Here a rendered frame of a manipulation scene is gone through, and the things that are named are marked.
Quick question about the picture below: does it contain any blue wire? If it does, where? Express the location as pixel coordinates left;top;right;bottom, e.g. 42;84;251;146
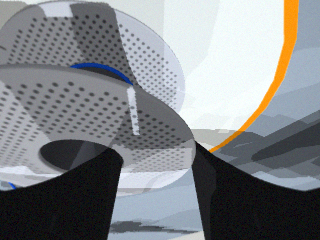
8;63;134;189

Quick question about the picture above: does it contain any orange painted ring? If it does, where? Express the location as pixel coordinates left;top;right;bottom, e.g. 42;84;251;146
209;0;300;153

